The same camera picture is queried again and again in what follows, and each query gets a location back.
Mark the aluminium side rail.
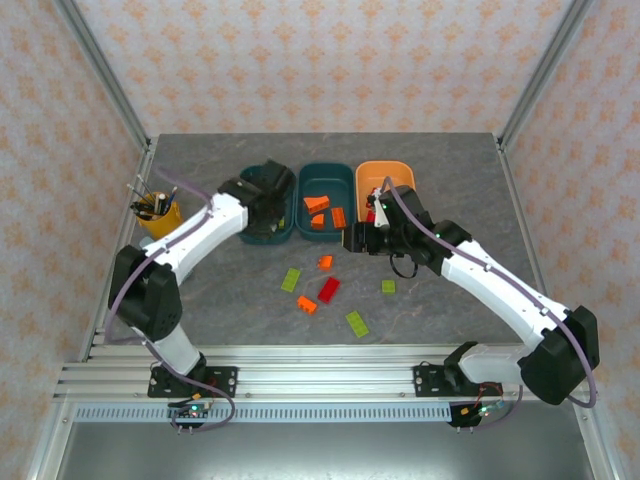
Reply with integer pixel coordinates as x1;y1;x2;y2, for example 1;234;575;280
495;137;571;361
77;137;159;364

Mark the small control circuit board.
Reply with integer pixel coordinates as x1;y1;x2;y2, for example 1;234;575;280
167;402;211;434
448;399;506;430

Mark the wide aluminium base rail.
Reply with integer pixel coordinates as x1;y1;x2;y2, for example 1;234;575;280
52;344;599;401

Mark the shiny metal panel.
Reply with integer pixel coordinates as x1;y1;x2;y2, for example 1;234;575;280
54;422;589;480

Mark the silver pen white tip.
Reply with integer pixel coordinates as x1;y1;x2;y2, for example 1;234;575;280
126;183;152;207

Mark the orange plastic container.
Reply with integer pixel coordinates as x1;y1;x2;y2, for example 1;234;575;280
353;159;417;225

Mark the grey slotted cable duct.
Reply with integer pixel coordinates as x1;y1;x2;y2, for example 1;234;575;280
74;405;454;424

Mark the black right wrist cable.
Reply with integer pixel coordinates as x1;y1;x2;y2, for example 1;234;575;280
391;249;420;279

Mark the yellow pen cup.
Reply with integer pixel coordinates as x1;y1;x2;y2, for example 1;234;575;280
135;191;184;241

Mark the lower aluminium frame post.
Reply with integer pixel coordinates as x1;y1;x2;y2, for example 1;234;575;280
24;399;76;480
572;399;619;480

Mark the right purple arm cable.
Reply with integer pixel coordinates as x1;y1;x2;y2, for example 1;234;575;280
379;175;600;431

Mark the dark teal plastic container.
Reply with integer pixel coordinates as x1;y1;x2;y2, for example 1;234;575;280
296;161;359;244
237;164;297;246

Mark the aluminium frame post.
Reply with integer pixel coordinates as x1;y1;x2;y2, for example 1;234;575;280
572;399;619;480
498;0;600;151
52;0;152;151
24;399;76;480

